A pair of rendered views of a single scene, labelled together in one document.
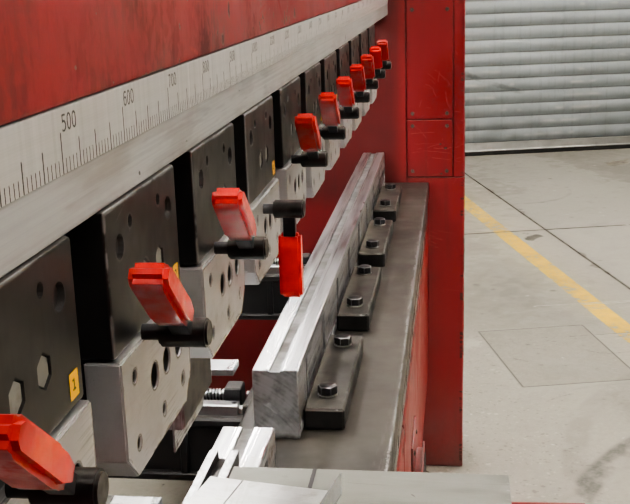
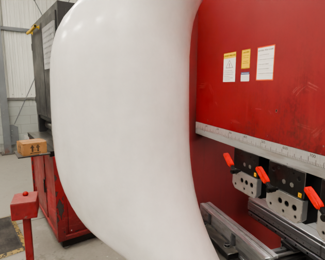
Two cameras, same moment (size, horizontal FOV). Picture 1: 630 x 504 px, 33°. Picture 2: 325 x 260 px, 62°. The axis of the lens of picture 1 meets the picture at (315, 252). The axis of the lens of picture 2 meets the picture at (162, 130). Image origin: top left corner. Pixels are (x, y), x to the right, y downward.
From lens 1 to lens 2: 1.34 m
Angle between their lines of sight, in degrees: 143
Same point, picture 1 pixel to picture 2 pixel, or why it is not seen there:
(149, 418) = (275, 204)
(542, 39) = not seen: outside the picture
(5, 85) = (250, 131)
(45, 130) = (257, 140)
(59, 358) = (253, 168)
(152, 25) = (302, 140)
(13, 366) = (244, 160)
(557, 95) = not seen: outside the picture
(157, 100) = (301, 155)
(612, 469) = not seen: outside the picture
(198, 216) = (322, 197)
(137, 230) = (281, 171)
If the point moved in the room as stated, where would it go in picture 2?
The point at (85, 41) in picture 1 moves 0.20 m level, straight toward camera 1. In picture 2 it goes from (271, 133) to (223, 126)
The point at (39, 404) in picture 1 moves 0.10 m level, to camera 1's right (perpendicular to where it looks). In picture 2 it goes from (247, 169) to (227, 173)
